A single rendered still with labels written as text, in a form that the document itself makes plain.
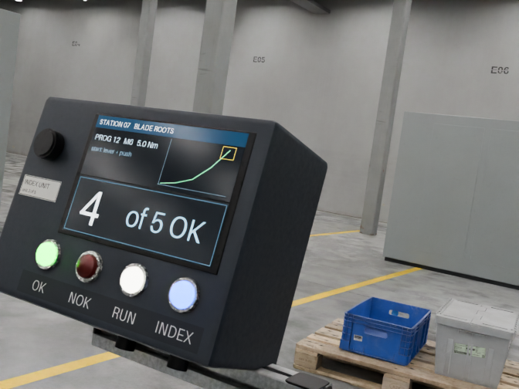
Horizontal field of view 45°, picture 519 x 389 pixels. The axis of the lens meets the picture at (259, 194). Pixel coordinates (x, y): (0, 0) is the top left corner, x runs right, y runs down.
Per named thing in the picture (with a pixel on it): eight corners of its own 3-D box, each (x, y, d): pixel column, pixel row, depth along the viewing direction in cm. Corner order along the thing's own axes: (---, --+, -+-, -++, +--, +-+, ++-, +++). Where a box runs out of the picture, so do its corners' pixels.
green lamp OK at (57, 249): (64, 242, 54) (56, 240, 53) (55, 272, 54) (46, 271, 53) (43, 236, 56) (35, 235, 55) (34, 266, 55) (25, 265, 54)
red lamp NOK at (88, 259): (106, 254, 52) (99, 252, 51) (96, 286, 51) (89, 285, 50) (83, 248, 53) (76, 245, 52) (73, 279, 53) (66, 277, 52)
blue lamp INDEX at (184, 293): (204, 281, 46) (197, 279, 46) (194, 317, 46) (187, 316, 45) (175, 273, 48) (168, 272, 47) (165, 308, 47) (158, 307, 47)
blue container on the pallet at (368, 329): (427, 343, 400) (432, 309, 399) (407, 368, 346) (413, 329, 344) (366, 328, 417) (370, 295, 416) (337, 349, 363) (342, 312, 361)
